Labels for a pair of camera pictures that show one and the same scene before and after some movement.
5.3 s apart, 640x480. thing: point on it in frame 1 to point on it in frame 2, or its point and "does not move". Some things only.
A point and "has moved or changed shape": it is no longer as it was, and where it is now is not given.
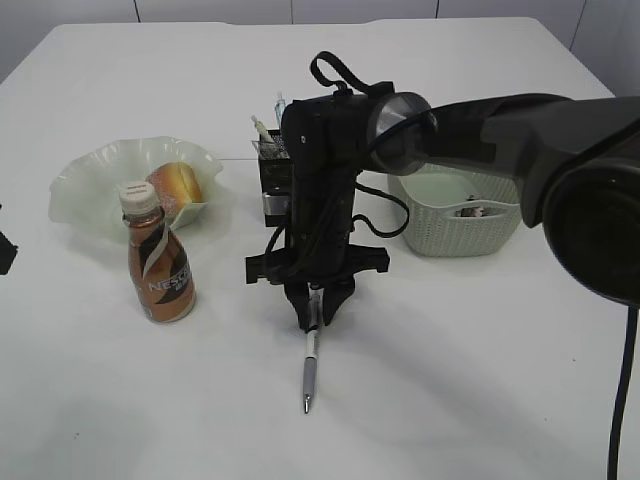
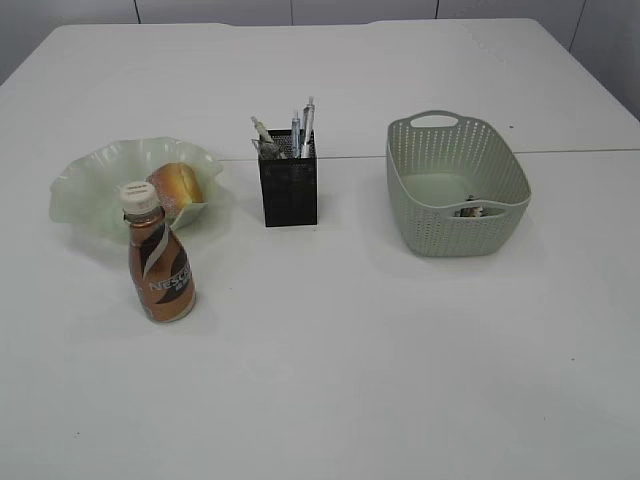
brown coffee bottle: [160, 275] does not move
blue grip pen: [279, 108] has moved or changed shape
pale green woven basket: [460, 209] does not move
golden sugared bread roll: [177, 184] does not move
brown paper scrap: [470, 212] does not move
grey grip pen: [314, 303] has moved or changed shape
